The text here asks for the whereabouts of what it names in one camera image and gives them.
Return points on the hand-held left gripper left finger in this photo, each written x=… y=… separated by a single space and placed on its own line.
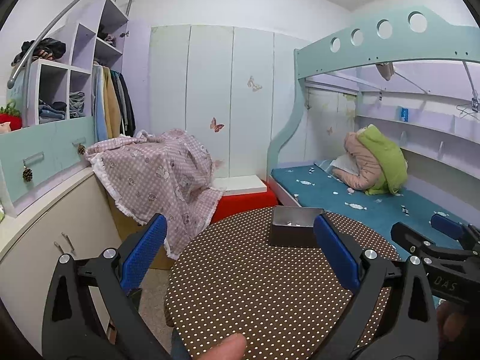
x=144 y=255

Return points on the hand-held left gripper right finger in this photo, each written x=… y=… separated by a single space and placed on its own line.
x=335 y=251

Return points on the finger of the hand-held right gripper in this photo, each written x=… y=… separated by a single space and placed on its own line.
x=446 y=227
x=412 y=237

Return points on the rectangular metal box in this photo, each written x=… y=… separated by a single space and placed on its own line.
x=290 y=237

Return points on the person's right hand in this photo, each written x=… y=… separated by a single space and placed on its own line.
x=452 y=324

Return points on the person's left hand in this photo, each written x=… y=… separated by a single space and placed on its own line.
x=221 y=348

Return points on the teal candy-print bed blanket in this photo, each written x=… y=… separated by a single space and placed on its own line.
x=318 y=187

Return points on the pink checked blanket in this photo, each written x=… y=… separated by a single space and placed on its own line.
x=150 y=180

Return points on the brown polka-dot round table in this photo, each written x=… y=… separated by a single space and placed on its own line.
x=262 y=288

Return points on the green jacket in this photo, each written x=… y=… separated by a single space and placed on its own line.
x=386 y=157

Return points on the white pillow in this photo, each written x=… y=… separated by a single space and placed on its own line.
x=343 y=163

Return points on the pink jacket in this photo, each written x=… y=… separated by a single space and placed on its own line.
x=360 y=161

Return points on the beige low cabinet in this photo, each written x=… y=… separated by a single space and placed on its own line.
x=45 y=225

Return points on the red ottoman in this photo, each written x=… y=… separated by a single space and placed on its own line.
x=240 y=204

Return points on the white board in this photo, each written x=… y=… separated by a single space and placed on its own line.
x=243 y=184

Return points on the small blue box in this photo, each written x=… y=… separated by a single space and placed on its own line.
x=404 y=114

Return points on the pinecone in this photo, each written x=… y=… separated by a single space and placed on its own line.
x=81 y=149
x=27 y=174

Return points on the teal drawer cabinet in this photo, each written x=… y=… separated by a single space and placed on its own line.
x=48 y=146

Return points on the pink butterfly sticker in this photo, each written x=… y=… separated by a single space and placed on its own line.
x=216 y=124

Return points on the dark hanging coats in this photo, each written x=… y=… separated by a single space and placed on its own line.
x=126 y=105

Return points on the tan hanging coat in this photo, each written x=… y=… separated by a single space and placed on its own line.
x=111 y=105

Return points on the light blue hanging garment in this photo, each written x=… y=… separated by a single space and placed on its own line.
x=99 y=105

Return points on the folded light blue jeans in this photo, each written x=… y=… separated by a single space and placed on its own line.
x=77 y=105

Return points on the cloth hanging from bunk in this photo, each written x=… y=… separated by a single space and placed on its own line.
x=385 y=71

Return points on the folded dark blue jeans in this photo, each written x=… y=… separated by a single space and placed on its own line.
x=52 y=112

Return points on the white wardrobe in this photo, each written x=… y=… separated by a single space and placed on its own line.
x=210 y=82

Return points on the beige butterfly sticker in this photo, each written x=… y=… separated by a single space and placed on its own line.
x=255 y=84

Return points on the red pot with green plant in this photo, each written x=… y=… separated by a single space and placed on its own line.
x=11 y=120

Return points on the white shelf unit with clothes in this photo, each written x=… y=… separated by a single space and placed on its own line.
x=86 y=45

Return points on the clothes on high shelf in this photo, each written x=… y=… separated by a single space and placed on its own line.
x=107 y=37

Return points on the dark clothes pile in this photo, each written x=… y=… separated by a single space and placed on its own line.
x=45 y=48

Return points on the grey metal handrail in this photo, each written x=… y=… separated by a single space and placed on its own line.
x=56 y=22

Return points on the white wall shelf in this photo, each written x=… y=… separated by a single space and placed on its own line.
x=431 y=131

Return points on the teal bunk bed frame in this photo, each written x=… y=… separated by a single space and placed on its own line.
x=375 y=45

